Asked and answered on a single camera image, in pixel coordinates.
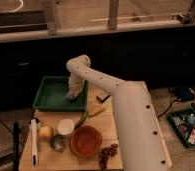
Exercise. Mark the brown black eraser block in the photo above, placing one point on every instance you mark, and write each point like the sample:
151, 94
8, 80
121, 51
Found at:
102, 98

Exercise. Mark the wooden folding table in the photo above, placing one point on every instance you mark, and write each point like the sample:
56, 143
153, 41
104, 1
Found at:
50, 160

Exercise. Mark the green bin with clutter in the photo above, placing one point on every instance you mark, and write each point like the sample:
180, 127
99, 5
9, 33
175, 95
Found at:
183, 123

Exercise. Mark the green chili pepper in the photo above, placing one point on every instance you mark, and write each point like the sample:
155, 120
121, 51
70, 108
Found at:
82, 119

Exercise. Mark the metal cup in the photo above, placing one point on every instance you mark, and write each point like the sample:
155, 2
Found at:
57, 143

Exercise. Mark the yellow onion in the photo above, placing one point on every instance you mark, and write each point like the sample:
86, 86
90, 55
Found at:
45, 132

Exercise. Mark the black pole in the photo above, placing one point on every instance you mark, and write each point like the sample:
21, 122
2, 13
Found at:
16, 147

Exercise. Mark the white cup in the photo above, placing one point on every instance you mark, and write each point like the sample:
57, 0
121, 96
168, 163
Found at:
65, 127

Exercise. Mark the blue sponge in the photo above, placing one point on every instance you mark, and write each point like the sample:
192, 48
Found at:
69, 97

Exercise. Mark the bunch of dark grapes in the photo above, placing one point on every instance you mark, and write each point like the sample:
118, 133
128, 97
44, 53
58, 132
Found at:
106, 153

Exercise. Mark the orange bowl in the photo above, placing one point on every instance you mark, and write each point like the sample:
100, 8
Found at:
85, 141

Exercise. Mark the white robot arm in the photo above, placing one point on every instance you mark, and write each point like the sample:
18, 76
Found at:
140, 140

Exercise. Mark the green plastic tray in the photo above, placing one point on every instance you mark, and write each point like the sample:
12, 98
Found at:
51, 96

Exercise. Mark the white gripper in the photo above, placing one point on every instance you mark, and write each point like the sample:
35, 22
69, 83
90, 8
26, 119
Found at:
75, 89

